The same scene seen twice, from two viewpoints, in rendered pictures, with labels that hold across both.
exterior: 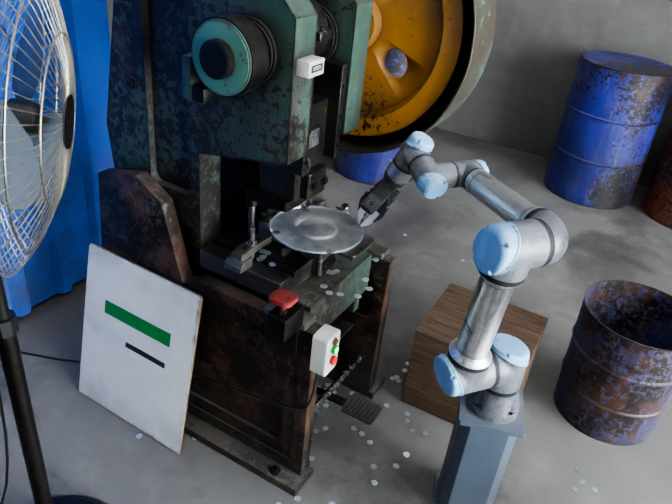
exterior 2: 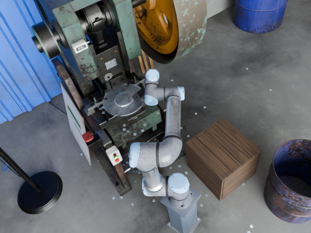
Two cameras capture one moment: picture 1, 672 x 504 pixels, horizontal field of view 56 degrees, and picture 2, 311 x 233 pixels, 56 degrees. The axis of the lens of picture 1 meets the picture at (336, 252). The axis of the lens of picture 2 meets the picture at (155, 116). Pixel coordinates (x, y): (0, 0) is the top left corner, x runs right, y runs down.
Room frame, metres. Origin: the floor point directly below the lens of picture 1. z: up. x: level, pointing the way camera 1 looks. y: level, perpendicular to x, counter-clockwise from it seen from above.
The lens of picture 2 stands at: (0.74, -0.93, 2.19)
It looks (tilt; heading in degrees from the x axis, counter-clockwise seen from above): 50 degrees down; 38
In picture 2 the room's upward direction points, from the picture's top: 11 degrees counter-clockwise
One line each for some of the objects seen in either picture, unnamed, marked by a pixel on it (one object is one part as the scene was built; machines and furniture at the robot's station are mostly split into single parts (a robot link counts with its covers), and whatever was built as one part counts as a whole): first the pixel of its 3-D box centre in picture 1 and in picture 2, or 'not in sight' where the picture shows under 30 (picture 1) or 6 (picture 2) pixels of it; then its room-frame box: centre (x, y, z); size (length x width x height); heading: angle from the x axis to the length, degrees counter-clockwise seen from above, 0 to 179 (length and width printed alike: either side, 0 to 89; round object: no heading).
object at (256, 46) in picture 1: (230, 60); (51, 39); (1.55, 0.31, 1.31); 0.22 x 0.12 x 0.22; 63
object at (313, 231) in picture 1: (316, 228); (123, 99); (1.70, 0.07, 0.78); 0.29 x 0.29 x 0.01
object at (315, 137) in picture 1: (299, 143); (108, 64); (1.74, 0.14, 1.04); 0.17 x 0.15 x 0.30; 63
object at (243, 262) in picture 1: (250, 244); (95, 102); (1.61, 0.26, 0.76); 0.17 x 0.06 x 0.10; 153
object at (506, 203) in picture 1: (509, 205); (173, 122); (1.50, -0.43, 1.03); 0.49 x 0.11 x 0.12; 26
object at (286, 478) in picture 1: (194, 324); (87, 124); (1.58, 0.43, 0.45); 0.92 x 0.12 x 0.90; 63
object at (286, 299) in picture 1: (282, 307); (89, 139); (1.36, 0.13, 0.72); 0.07 x 0.06 x 0.08; 63
